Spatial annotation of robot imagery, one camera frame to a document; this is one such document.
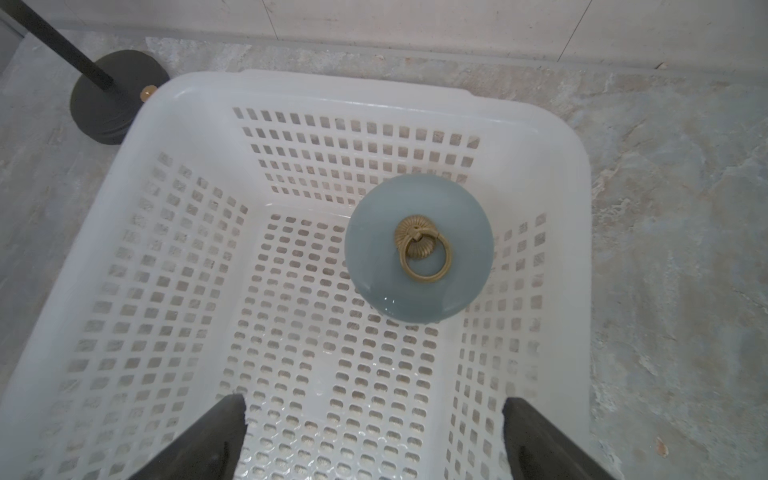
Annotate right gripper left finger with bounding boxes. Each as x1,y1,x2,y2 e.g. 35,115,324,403
130,394,247,480

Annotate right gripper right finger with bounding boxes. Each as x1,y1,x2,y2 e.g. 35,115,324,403
502,397,613,480

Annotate white plastic basket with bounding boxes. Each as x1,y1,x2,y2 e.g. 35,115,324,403
1,70,591,479

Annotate blue tea canister back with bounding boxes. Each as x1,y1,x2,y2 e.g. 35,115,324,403
344,174,494,324

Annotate black microphone stand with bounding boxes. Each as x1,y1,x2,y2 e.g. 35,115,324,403
1,0,170,145

